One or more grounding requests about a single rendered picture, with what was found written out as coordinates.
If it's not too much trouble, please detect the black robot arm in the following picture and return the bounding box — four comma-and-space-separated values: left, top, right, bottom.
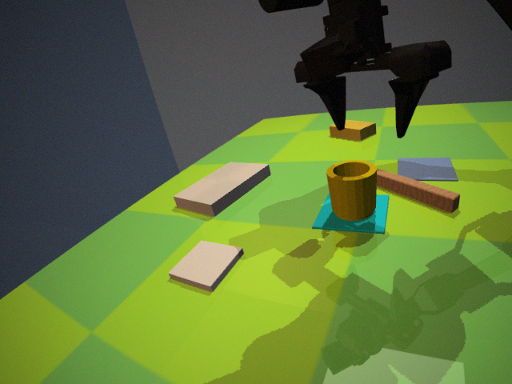
259, 0, 512, 81

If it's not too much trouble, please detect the orange flat box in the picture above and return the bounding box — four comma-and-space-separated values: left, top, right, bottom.
329, 120, 376, 141

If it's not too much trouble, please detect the beige flat rectangular block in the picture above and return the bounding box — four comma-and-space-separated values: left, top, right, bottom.
173, 162, 271, 217

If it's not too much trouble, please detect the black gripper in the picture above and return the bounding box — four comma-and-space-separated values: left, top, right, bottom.
294, 0, 452, 138

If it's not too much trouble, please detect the brown wooden bar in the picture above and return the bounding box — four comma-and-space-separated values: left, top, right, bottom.
377, 168, 460, 213

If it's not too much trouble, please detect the beige flat rectangular slab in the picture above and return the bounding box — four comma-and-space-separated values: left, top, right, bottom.
168, 240, 244, 292

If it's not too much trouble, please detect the yellow-brown cup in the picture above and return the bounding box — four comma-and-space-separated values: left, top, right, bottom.
326, 159, 377, 221

